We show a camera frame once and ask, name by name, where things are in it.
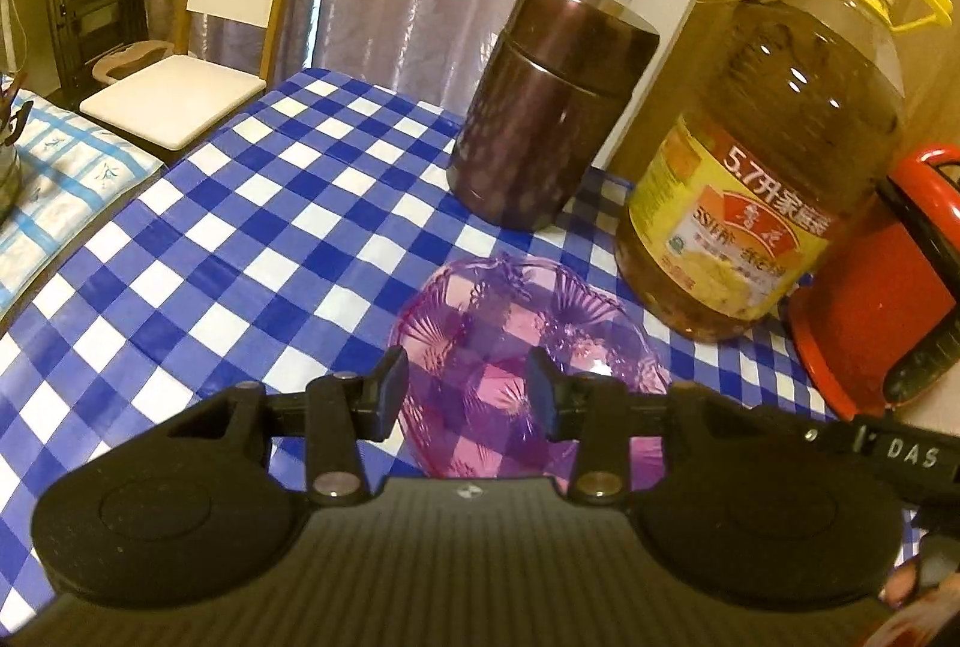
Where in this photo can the light blue patterned cloth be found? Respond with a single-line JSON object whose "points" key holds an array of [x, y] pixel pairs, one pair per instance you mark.
{"points": [[73, 175]]}

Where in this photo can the red rice cooker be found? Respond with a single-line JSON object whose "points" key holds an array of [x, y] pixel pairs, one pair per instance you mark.
{"points": [[878, 324]]}

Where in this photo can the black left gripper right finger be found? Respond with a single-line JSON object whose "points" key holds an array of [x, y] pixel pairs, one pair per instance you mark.
{"points": [[592, 410]]}

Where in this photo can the blue checkered tablecloth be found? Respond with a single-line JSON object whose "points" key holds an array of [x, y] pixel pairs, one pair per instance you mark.
{"points": [[284, 246]]}

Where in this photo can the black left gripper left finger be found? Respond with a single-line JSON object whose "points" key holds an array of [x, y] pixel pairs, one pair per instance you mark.
{"points": [[342, 410]]}

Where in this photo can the right hand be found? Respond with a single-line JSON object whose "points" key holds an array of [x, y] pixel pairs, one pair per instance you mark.
{"points": [[920, 617]]}

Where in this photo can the brown cylindrical canister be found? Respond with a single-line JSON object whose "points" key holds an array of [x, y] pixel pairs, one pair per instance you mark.
{"points": [[558, 80]]}

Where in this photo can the cooking oil bottle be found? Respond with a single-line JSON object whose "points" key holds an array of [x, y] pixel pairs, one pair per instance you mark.
{"points": [[789, 114]]}

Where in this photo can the white wooden chair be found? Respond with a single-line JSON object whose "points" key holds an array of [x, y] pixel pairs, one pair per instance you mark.
{"points": [[171, 103]]}

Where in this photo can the pink plastic dish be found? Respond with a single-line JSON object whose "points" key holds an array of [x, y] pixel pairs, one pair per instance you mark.
{"points": [[468, 333]]}

